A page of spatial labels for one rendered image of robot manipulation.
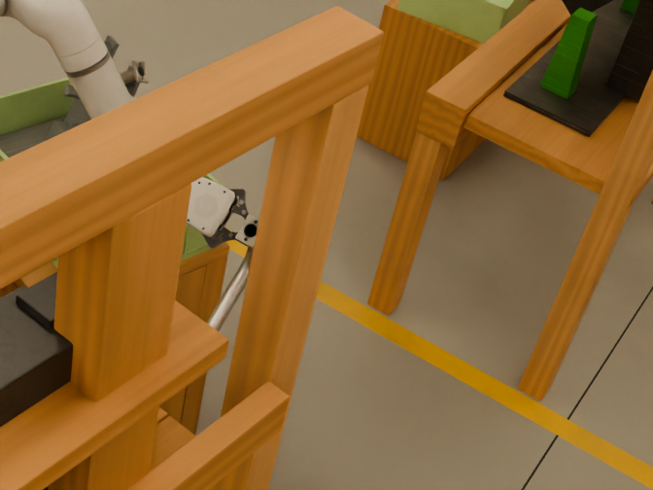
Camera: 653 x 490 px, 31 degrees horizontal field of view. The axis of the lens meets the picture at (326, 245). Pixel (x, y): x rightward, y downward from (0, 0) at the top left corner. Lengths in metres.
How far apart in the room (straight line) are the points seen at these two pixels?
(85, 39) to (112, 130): 0.81
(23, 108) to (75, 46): 1.05
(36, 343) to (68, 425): 0.12
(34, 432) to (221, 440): 0.45
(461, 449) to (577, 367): 0.64
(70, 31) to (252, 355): 0.67
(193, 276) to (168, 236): 1.52
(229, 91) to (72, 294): 0.33
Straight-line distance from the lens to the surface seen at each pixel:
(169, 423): 2.51
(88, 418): 1.63
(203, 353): 1.73
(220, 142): 1.52
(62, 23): 2.22
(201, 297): 3.15
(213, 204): 2.33
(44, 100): 3.30
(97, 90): 2.27
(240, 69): 1.58
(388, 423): 3.83
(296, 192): 1.83
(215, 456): 1.96
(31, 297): 1.66
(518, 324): 4.33
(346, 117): 1.77
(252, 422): 2.01
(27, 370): 1.59
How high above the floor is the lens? 2.77
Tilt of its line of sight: 39 degrees down
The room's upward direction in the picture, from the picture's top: 14 degrees clockwise
